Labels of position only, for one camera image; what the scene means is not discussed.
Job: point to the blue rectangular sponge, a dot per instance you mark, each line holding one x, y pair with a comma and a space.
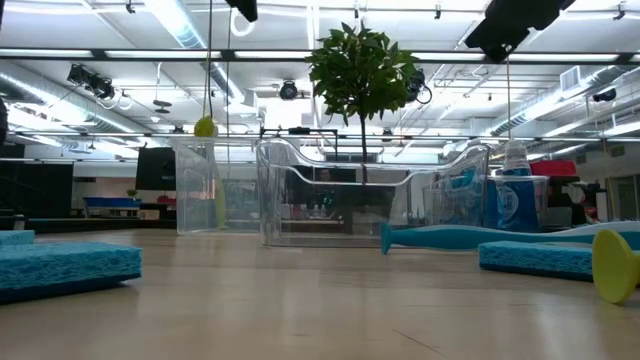
15, 237
535, 260
65, 270

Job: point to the blue bench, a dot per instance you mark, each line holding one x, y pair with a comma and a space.
110, 202

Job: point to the small black camera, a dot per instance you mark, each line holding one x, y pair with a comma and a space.
605, 95

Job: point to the black aluminium table frame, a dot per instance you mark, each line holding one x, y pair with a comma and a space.
100, 225

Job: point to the narrow clear plastic bin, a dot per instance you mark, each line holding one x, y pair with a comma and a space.
544, 200

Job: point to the clear bin with curved rim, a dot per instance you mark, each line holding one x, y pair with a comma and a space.
280, 200

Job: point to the tall clear plastic bin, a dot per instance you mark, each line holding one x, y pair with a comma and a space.
190, 200

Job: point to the black partition panel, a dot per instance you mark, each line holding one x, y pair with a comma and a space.
45, 190

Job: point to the person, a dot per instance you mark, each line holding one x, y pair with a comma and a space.
325, 176

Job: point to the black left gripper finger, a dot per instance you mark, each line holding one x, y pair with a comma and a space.
245, 10

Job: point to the black spotlight cluster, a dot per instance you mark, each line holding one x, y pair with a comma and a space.
100, 87

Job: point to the long black horizontal beam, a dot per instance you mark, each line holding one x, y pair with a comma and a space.
150, 54

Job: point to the yellow-green dish brush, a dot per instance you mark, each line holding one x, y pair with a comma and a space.
205, 127
615, 265

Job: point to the round black lamp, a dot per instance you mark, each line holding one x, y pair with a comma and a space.
288, 91

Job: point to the blue dish brush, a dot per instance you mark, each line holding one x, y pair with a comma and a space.
435, 237

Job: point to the black speaker box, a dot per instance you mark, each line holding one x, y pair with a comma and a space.
155, 170

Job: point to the green plant in black pot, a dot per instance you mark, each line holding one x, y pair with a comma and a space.
360, 70

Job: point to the red box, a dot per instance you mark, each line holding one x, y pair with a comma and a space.
555, 168

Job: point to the silver ventilation duct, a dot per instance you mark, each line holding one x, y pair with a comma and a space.
50, 95
175, 20
575, 87

